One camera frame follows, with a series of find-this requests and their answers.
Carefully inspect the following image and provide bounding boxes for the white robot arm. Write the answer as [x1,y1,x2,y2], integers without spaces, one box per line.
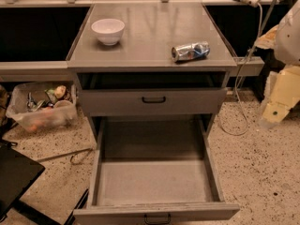
[259,0,300,128]

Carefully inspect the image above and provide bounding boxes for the clear plastic bin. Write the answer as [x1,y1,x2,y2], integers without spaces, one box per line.
[6,82,78,132]

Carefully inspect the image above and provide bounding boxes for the grey upper drawer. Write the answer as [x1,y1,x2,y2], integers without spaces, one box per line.
[79,88,227,116]

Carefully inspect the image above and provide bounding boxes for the open grey lower drawer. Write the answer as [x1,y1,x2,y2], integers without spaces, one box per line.
[74,117,240,225]

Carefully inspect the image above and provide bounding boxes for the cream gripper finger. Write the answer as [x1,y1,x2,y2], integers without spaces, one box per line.
[259,65,300,128]

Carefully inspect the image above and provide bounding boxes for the white ceramic bowl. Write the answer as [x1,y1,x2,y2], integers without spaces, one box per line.
[91,19,125,46]

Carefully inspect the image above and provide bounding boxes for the black flat panel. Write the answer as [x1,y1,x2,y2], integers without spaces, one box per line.
[0,145,45,218]

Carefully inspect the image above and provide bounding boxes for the crushed silver redbull can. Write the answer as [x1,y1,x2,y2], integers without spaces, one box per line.
[171,41,210,62]

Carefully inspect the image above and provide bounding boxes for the grey drawer cabinet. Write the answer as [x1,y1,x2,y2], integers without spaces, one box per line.
[67,1,236,131]

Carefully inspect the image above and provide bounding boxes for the white cable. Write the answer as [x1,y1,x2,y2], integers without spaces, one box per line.
[217,2,264,137]

